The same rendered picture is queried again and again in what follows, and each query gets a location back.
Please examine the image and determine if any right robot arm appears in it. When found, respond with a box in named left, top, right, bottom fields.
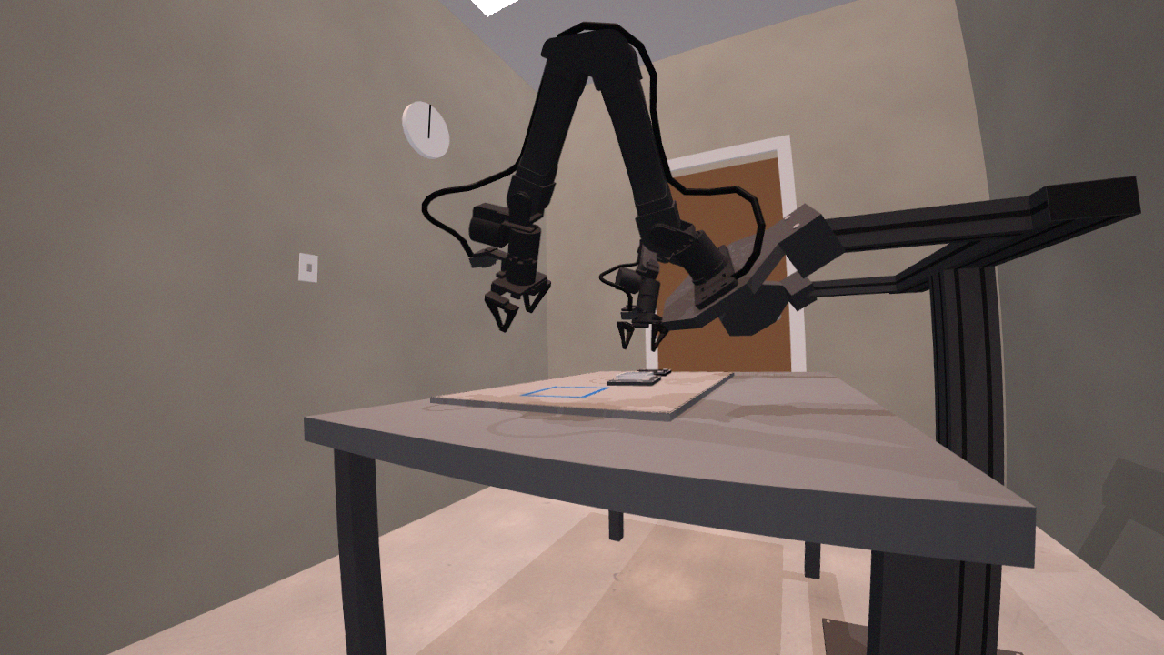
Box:
left=615, top=245, right=682, bottom=320

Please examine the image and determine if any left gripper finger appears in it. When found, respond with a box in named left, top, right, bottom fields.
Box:
left=523, top=286, right=551, bottom=313
left=485, top=299, right=519, bottom=333

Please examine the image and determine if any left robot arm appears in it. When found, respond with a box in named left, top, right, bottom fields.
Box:
left=469, top=29, right=738, bottom=309

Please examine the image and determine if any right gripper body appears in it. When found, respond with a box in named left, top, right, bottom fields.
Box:
left=622, top=296, right=663, bottom=328

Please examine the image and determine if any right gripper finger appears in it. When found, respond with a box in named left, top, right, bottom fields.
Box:
left=617, top=321, right=636, bottom=349
left=651, top=322, right=668, bottom=353

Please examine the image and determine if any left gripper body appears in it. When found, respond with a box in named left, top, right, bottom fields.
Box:
left=471, top=245, right=551, bottom=307

